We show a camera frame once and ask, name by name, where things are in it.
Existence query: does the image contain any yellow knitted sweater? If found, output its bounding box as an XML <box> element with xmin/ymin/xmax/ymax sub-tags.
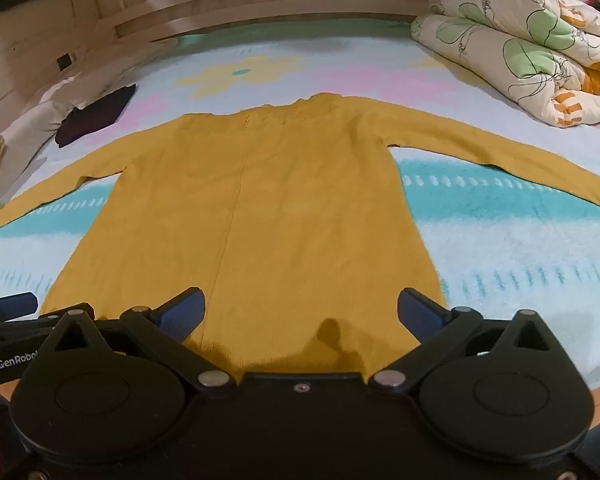
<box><xmin>0</xmin><ymin>93</ymin><xmax>600</xmax><ymax>375</ymax></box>

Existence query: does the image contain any floral bed sheet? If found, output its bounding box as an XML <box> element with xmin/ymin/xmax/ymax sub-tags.
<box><xmin>9</xmin><ymin>20</ymin><xmax>600</xmax><ymax>387</ymax></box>

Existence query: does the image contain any beige pillow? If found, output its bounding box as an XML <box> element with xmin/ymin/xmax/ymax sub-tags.
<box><xmin>0</xmin><ymin>39</ymin><xmax>178</xmax><ymax>196</ymax></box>

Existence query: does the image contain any dark folded garment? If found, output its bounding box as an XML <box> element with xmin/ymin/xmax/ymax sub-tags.
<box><xmin>54</xmin><ymin>84</ymin><xmax>137</xmax><ymax>148</ymax></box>

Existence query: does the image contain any folded floral quilt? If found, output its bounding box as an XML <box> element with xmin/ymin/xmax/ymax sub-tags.
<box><xmin>411</xmin><ymin>0</ymin><xmax>600</xmax><ymax>128</ymax></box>

